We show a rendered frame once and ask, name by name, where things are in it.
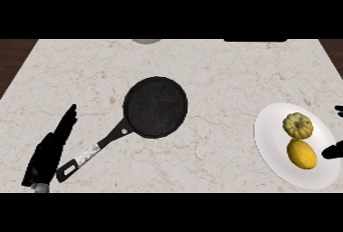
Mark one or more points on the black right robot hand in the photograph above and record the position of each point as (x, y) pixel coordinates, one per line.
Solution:
(333, 151)

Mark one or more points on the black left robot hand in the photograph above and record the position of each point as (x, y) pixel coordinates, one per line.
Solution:
(46, 151)

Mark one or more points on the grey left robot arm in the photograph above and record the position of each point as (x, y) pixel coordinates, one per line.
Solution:
(42, 188)

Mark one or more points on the yellow lemon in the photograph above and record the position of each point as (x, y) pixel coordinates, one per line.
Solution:
(302, 154)

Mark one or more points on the white plate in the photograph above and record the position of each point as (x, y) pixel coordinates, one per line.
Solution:
(272, 139)

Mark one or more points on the black frying pan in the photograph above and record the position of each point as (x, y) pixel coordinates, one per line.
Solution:
(154, 108)

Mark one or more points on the yellow ribbed squash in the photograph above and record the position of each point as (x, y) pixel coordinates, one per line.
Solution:
(297, 125)

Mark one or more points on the grey round object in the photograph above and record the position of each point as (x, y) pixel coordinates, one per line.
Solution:
(145, 41)

